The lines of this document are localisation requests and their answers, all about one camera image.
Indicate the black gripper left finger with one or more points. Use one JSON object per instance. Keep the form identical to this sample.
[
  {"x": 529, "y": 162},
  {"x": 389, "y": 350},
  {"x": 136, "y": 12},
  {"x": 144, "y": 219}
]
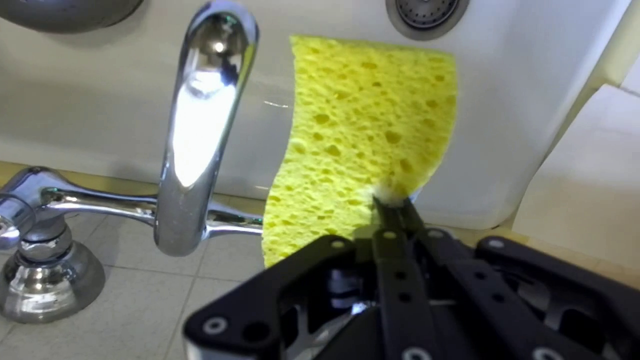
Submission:
[{"x": 281, "y": 307}]

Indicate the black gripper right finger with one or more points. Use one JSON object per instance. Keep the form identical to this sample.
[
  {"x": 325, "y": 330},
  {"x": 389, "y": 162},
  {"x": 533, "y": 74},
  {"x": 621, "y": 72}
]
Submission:
[{"x": 512, "y": 301}]

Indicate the yellow sponge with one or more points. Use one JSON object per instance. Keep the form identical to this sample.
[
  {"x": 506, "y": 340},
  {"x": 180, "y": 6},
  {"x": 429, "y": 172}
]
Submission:
[{"x": 361, "y": 133}]

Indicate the white sink basin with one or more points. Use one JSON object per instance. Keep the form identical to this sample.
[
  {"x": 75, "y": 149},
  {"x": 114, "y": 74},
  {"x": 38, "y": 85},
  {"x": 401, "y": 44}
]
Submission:
[{"x": 533, "y": 101}]

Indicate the metal sink drain strainer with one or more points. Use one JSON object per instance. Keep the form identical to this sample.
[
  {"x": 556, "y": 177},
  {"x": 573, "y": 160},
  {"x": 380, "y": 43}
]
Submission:
[{"x": 426, "y": 14}]

